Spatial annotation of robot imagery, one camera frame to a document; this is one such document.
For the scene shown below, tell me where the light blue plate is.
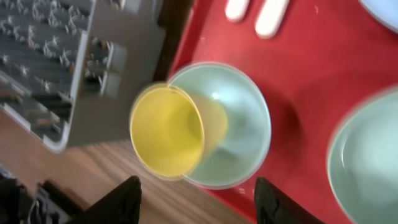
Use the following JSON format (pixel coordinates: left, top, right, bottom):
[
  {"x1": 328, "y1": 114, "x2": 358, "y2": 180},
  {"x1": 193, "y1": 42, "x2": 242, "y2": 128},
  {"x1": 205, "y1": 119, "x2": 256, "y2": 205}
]
[{"x1": 359, "y1": 0, "x2": 398, "y2": 33}]

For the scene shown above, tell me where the white plastic fork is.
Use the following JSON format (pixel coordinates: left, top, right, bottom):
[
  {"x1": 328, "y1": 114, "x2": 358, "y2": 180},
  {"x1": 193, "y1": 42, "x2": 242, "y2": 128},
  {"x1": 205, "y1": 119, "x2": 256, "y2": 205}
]
[{"x1": 224, "y1": 0, "x2": 249, "y2": 22}]

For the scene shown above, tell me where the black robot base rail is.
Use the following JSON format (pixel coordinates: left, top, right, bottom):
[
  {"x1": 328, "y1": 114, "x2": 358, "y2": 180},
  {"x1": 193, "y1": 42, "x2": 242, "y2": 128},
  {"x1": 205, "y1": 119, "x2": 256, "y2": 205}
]
[{"x1": 1, "y1": 175, "x2": 83, "y2": 224}]

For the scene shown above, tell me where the light blue bowl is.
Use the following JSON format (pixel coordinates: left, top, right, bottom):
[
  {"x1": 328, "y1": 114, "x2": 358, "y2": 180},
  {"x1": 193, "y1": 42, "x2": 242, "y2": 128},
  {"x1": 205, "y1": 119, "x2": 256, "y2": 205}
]
[{"x1": 169, "y1": 62, "x2": 272, "y2": 190}]

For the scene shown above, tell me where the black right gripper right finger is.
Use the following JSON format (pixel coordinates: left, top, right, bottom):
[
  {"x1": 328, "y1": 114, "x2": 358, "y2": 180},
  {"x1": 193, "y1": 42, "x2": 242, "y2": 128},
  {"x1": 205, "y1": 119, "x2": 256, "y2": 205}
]
[{"x1": 254, "y1": 177, "x2": 323, "y2": 224}]

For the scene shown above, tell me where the grey dishwasher rack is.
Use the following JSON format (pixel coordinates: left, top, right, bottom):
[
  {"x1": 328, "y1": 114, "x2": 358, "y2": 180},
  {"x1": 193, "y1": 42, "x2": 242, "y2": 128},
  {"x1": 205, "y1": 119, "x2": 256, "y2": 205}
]
[{"x1": 1, "y1": 0, "x2": 166, "y2": 152}]

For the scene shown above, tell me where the mint green bowl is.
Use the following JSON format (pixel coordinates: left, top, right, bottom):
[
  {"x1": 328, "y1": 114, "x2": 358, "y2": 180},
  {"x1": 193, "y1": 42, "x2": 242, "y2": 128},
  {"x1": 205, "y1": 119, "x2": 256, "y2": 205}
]
[{"x1": 326, "y1": 86, "x2": 397, "y2": 223}]

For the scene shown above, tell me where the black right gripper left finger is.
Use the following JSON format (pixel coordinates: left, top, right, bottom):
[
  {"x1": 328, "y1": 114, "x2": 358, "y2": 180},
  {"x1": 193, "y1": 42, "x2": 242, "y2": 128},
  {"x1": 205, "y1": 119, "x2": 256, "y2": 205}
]
[{"x1": 67, "y1": 176, "x2": 142, "y2": 224}]

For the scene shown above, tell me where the white plastic spoon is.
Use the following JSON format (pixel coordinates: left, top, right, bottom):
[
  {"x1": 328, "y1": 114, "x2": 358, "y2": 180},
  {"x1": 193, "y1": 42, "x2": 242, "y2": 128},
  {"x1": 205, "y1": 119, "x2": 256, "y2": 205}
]
[{"x1": 254, "y1": 0, "x2": 290, "y2": 39}]

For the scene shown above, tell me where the yellow plastic cup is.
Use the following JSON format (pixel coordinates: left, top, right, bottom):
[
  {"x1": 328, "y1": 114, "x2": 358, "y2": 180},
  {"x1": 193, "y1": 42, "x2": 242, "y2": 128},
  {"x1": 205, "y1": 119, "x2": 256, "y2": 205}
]
[{"x1": 129, "y1": 83, "x2": 228, "y2": 180}]

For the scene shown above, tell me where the red plastic tray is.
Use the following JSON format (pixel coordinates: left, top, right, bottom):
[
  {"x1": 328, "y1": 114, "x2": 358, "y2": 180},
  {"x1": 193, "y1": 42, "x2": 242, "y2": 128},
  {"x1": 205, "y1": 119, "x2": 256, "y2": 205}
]
[{"x1": 172, "y1": 0, "x2": 397, "y2": 223}]

